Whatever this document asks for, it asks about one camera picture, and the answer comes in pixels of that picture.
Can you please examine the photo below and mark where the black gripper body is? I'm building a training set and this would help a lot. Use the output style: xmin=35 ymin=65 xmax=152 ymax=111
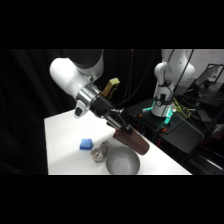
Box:
xmin=89 ymin=94 xmax=130 ymax=131

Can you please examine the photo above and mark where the grey plush toy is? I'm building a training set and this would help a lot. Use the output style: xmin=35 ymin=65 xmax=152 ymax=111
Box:
xmin=90 ymin=139 xmax=112 ymax=164

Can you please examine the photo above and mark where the whiteboard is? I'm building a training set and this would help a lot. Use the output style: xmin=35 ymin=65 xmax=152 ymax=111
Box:
xmin=192 ymin=49 xmax=224 ymax=81

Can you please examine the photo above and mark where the brown cup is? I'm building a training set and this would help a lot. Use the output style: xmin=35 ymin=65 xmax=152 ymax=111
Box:
xmin=112 ymin=128 xmax=151 ymax=156

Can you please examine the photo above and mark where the yellow cable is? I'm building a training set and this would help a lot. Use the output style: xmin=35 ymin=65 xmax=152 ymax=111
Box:
xmin=171 ymin=97 xmax=192 ymax=119

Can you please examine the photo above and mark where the yellow-green sponge block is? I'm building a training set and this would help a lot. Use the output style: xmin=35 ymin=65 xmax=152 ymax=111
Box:
xmin=101 ymin=77 xmax=121 ymax=99

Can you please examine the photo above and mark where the black robot stand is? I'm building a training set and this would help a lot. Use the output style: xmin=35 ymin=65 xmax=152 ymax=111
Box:
xmin=132 ymin=98 xmax=206 ymax=158

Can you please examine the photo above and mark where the blue sponge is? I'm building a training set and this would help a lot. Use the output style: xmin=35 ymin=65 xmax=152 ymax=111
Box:
xmin=79 ymin=138 xmax=94 ymax=151

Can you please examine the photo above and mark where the grey bowl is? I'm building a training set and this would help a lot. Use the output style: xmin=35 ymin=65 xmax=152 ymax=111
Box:
xmin=105 ymin=146 xmax=141 ymax=176

